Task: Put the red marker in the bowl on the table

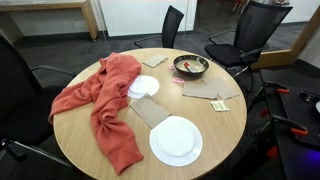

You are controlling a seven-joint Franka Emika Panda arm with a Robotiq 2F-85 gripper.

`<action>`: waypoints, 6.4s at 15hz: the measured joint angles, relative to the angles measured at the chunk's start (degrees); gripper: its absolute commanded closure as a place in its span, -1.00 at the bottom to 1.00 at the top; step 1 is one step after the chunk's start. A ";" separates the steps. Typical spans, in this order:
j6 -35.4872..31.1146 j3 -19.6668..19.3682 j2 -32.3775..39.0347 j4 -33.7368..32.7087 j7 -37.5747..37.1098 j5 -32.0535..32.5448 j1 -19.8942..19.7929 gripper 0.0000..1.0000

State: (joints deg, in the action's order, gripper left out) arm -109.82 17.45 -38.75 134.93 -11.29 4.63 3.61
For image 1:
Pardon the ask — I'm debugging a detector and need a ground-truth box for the red capped grey marker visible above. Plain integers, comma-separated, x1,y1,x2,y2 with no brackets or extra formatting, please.
184,62,194,73

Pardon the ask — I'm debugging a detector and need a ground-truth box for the black robot base board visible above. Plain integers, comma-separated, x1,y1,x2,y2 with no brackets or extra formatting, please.
261,70,320,180

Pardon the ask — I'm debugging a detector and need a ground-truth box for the pink sticky note behind bowl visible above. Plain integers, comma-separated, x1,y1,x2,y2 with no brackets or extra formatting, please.
168,64,175,70

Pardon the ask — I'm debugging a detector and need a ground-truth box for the dark rimmed ceramic bowl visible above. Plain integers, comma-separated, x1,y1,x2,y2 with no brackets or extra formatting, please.
173,55,209,76

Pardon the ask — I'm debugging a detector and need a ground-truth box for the brown napkin beside bowl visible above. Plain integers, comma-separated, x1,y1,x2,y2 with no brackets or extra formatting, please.
182,81,218,99

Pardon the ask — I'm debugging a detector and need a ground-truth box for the pink sticky note front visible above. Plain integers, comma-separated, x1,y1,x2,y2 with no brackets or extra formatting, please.
172,78,184,83

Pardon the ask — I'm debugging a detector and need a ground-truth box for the small white plate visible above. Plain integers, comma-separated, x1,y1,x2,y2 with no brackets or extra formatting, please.
128,75,160,99

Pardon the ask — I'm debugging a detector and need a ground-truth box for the brown napkin near plates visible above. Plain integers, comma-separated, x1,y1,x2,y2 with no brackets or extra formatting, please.
130,94,171,128

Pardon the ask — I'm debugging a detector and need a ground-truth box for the brown napkin far edge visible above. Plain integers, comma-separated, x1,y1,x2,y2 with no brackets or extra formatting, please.
144,54,168,68

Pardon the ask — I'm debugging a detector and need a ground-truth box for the round wooden table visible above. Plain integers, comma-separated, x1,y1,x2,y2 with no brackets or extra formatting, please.
53,48,247,180

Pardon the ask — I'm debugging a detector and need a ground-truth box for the large white plate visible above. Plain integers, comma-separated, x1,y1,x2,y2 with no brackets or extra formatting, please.
149,116,203,167

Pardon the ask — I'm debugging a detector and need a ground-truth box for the orange-red cloth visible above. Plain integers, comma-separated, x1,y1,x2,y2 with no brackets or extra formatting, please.
48,53,144,175

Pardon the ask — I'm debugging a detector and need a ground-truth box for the brown napkin right overlapping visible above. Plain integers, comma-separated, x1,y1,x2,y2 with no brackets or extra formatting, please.
204,77,239,100

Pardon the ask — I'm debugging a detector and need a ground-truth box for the yellow-green sachet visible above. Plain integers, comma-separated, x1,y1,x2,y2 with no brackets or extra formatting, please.
210,101,229,112

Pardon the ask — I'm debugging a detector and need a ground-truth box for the black mesh chair far centre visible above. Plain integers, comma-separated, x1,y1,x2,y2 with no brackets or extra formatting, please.
134,5,184,49

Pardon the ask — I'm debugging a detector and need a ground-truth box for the black mesh chair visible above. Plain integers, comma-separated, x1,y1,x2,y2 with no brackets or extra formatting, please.
204,0,294,69
134,5,184,49

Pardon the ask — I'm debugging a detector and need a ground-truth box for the black mesh chair far right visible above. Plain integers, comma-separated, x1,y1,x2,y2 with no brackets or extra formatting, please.
204,0,294,69

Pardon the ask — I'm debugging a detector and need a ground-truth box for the orange clamp upper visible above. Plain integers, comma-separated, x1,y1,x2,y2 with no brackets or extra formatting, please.
263,81,290,93

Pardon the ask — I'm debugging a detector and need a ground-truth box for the orange clamp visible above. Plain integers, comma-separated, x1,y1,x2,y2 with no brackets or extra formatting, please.
263,81,290,93
270,113,309,137

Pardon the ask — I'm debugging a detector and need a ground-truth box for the black chair near left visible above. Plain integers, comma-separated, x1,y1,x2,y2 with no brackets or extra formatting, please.
0,36,76,168

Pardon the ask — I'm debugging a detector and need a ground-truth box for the orange clamp lower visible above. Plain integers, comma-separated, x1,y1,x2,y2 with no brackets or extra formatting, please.
270,113,309,137

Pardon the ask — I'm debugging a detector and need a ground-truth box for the wooden bench table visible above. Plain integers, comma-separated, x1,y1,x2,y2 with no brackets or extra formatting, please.
0,0,99,42

